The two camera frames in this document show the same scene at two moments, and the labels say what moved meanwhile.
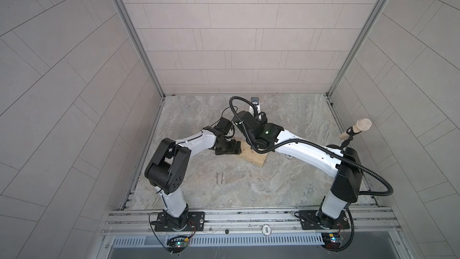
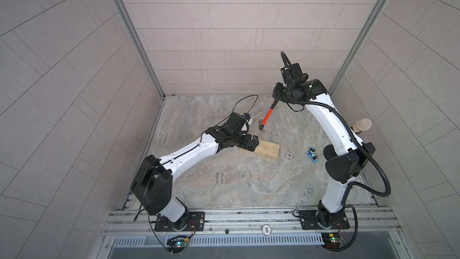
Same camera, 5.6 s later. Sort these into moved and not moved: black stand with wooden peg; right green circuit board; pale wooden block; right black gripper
Moved: pale wooden block; right black gripper
Not moved: right green circuit board; black stand with wooden peg
